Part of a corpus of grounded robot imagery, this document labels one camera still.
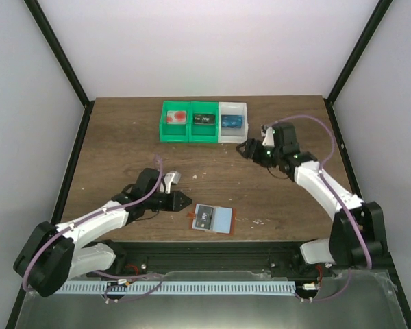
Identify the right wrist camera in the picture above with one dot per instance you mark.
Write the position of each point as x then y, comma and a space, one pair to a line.
268, 136

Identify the light blue slotted cable duct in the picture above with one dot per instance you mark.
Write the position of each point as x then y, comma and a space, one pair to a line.
274, 288

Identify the white bin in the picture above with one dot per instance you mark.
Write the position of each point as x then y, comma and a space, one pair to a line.
235, 136

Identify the green double bin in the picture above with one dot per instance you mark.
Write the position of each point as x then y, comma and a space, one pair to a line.
189, 132

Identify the black vip credit card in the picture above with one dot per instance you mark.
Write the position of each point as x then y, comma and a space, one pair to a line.
203, 217

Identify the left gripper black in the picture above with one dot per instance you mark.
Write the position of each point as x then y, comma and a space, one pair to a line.
175, 205

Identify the red white card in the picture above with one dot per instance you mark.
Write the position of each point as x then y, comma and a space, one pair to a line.
176, 117

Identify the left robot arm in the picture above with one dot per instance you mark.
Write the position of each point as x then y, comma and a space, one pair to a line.
54, 254

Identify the black aluminium frame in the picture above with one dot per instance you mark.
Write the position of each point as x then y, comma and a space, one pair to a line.
220, 255

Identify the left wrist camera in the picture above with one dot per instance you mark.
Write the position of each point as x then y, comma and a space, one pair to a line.
171, 178

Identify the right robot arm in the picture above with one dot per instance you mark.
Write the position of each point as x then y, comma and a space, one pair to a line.
358, 234

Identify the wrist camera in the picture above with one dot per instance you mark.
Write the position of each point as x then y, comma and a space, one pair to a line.
171, 178
268, 136

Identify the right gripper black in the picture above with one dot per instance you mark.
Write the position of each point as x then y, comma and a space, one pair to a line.
248, 154

